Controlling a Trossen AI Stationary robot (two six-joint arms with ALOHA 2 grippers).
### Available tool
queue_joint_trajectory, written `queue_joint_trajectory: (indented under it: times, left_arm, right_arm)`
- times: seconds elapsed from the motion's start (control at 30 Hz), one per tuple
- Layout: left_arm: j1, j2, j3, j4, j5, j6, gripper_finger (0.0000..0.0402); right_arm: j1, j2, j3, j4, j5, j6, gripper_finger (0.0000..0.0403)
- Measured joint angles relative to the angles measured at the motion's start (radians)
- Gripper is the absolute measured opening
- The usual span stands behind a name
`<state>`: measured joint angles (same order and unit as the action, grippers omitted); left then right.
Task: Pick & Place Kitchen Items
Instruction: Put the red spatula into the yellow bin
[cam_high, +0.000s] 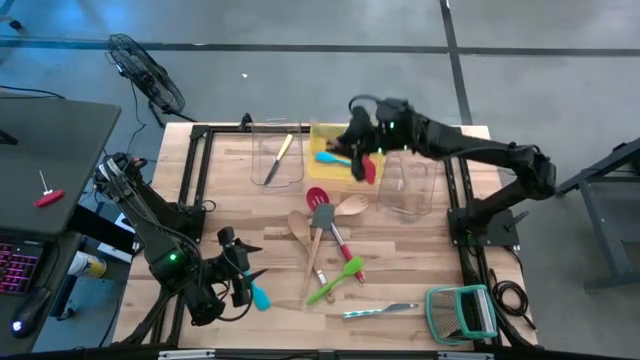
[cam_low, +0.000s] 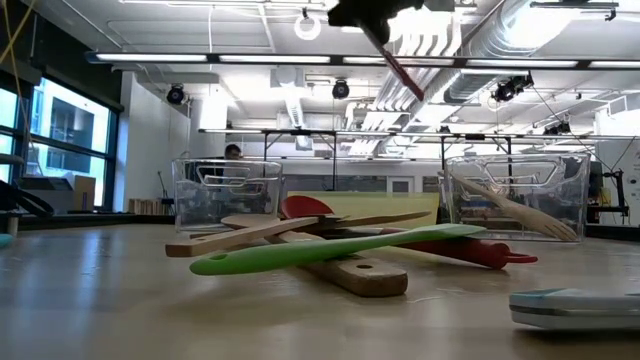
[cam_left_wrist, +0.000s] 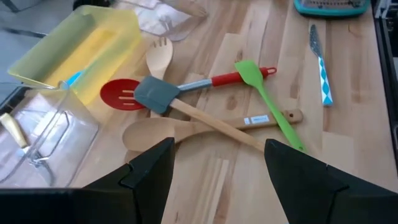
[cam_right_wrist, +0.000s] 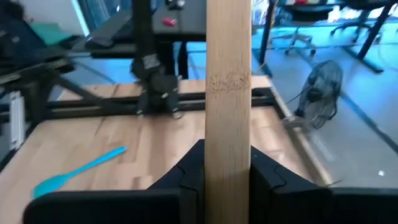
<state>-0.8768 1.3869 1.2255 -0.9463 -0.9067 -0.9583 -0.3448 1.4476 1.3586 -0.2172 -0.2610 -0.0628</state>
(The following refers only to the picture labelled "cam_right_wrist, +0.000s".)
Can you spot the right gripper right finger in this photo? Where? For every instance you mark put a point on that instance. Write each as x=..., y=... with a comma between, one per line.
x=311, y=205

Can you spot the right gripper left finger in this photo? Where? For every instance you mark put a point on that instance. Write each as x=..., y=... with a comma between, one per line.
x=124, y=207

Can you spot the blue silicone spatula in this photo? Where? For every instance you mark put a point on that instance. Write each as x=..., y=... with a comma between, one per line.
x=56, y=183

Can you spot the wide bamboo spatula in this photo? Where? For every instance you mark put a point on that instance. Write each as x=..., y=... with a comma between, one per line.
x=228, y=109

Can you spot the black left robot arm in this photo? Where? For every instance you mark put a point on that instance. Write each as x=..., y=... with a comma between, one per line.
x=155, y=84

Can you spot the black floor fan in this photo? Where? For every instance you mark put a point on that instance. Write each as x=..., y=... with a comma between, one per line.
x=323, y=81

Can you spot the office chair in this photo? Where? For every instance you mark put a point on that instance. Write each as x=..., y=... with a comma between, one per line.
x=354, y=26
x=300, y=39

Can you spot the black background table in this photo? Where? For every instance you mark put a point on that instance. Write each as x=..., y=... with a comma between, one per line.
x=267, y=37

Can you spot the dark grey desk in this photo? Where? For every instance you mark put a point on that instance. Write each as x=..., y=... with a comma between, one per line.
x=186, y=18

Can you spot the black aluminium table frame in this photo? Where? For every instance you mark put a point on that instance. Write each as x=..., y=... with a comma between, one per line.
x=192, y=99

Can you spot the silver table edge bracket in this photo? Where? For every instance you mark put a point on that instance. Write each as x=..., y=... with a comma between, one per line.
x=17, y=121

